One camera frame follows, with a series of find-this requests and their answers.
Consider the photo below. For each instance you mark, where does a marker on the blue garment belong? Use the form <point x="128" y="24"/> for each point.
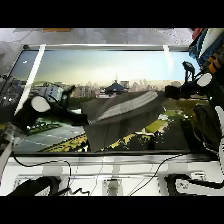
<point x="197" y="48"/>

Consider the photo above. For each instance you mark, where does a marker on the grey garment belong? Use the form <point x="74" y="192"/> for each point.
<point x="123" y="116"/>

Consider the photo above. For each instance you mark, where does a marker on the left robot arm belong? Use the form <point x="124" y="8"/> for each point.
<point x="26" y="115"/>

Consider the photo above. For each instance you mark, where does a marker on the black garment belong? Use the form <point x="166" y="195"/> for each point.
<point x="205" y="128"/>

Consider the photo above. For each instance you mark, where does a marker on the heap of clothes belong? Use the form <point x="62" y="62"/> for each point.
<point x="215" y="60"/>

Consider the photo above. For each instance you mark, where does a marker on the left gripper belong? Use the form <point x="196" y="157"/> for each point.
<point x="76" y="118"/>

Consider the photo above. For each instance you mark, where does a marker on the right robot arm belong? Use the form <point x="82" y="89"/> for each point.
<point x="195" y="89"/>

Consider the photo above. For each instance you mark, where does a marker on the red garment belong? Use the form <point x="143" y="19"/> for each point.
<point x="197" y="32"/>

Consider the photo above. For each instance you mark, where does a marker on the white garment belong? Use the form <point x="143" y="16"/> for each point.
<point x="213" y="36"/>

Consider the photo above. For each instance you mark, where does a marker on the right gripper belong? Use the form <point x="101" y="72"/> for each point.
<point x="173" y="92"/>

